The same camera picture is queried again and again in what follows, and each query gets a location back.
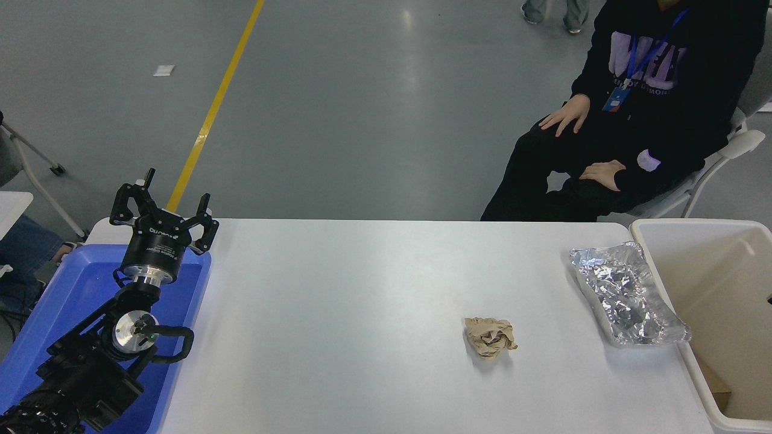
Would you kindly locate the person in jeans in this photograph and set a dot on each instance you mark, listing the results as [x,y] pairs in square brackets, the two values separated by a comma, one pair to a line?
[27,247]

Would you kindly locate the large pale plastic bin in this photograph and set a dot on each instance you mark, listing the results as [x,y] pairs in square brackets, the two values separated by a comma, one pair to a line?
[724,289]

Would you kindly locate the walking person's legs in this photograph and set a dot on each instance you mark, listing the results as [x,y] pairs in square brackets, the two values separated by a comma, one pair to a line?
[573,15]

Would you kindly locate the brown cardboard piece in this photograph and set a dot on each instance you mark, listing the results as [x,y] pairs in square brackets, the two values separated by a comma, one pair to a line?
[715,386]

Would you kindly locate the grey metal stand legs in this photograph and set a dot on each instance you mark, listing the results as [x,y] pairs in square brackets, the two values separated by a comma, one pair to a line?
[36,169]

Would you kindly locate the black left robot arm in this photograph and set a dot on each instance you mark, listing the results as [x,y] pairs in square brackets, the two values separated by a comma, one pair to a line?
[90,374]

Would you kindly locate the crumpled tan paper ball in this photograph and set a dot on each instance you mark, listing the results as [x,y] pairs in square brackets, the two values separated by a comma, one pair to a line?
[491,337]

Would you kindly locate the white paper scrap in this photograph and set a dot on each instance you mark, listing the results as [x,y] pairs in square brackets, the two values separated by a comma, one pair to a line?
[163,70]

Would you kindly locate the blue plastic tray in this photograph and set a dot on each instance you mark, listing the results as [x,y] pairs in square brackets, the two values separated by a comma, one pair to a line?
[78,289]

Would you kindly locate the seated person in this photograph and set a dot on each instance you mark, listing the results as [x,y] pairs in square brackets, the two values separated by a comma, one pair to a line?
[681,120]

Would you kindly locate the seated person's left hand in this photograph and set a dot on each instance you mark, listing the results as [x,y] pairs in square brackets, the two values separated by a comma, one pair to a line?
[603,173]

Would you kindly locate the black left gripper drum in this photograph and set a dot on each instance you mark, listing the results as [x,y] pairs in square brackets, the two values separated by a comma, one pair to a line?
[157,247]

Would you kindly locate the white chair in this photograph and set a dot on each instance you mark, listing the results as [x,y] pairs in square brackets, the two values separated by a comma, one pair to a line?
[739,144]

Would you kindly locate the crumpled silver foil tray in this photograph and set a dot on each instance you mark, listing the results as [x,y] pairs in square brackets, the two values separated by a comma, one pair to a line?
[624,295]

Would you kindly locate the small white side table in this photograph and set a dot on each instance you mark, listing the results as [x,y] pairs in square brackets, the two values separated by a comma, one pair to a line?
[12,208]

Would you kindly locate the seated person's right hand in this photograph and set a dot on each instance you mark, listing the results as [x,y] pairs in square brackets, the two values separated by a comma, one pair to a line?
[570,114]

